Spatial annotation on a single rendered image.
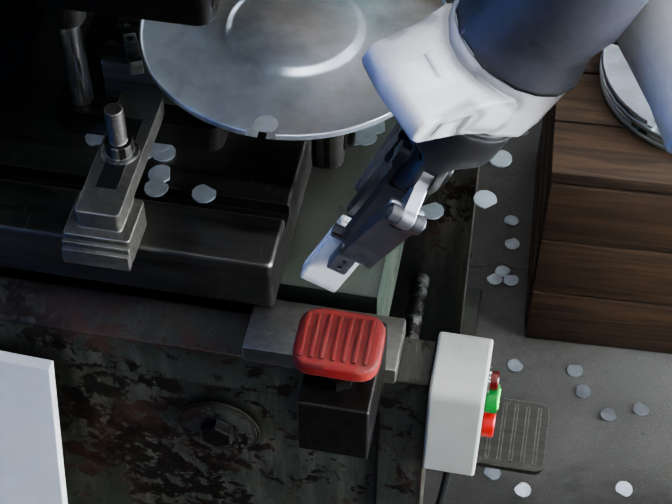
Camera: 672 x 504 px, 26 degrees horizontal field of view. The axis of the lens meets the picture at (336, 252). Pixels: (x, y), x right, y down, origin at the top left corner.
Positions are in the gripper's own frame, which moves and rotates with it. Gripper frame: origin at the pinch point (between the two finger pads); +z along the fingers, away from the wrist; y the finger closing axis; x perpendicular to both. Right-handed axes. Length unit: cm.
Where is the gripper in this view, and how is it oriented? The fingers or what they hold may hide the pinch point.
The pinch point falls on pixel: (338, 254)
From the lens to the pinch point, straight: 107.3
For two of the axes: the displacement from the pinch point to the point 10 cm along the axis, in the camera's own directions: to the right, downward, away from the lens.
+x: -8.8, -4.1, -2.2
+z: -4.2, 5.2, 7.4
